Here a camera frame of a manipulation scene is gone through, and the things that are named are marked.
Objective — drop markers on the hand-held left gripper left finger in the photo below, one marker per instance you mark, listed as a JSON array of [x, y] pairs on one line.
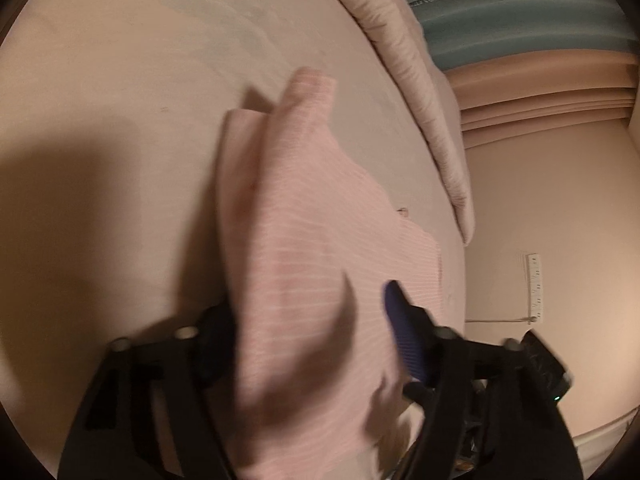
[[210, 350]]

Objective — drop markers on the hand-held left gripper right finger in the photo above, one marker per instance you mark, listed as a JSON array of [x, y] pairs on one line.
[[407, 335]]

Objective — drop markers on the pink knit sweater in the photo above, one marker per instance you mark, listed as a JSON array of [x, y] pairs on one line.
[[310, 240]]

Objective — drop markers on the white power strip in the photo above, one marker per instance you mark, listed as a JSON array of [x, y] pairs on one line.
[[535, 285]]

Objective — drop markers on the bed with plain sheet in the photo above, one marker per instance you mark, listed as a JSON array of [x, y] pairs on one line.
[[125, 110]]

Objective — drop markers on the beige curtain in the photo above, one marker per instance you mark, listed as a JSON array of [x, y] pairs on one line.
[[525, 95]]

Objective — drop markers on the teal curtain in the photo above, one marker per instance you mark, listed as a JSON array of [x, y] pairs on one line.
[[500, 25]]

